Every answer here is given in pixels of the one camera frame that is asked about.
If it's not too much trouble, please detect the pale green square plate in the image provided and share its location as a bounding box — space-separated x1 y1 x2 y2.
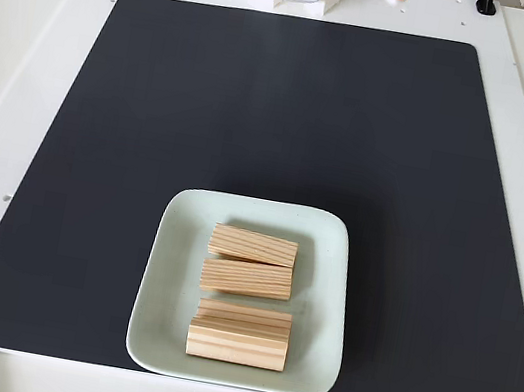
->
119 178 369 392

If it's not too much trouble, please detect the black rubber mat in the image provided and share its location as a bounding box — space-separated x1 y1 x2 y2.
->
0 0 524 392

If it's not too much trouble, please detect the grooved wooden block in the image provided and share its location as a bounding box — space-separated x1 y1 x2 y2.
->
197 252 298 307
205 220 303 271
195 296 296 335
183 311 294 375

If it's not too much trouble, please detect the black table clamp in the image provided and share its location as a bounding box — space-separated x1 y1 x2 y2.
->
474 0 500 18

